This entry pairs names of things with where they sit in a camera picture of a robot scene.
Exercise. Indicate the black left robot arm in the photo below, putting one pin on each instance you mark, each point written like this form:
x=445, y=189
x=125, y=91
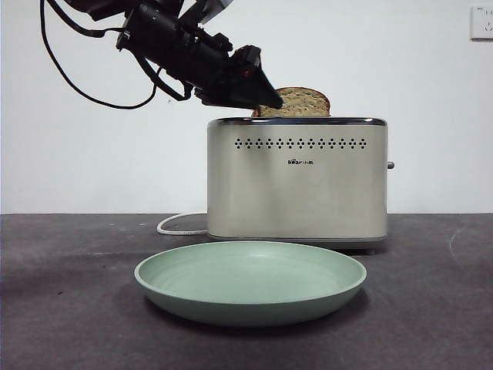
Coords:
x=165, y=34

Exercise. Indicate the large brown bread slice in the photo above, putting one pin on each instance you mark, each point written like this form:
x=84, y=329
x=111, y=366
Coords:
x=304, y=102

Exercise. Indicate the white wall socket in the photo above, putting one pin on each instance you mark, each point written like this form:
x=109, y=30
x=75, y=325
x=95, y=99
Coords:
x=482, y=23

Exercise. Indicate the pale green round plate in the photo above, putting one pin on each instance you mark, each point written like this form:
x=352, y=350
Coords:
x=246, y=285

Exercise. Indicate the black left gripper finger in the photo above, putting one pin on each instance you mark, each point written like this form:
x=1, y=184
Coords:
x=254, y=90

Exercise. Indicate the cream two-slot toaster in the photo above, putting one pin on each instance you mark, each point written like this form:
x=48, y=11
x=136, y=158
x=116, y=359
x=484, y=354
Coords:
x=300, y=196

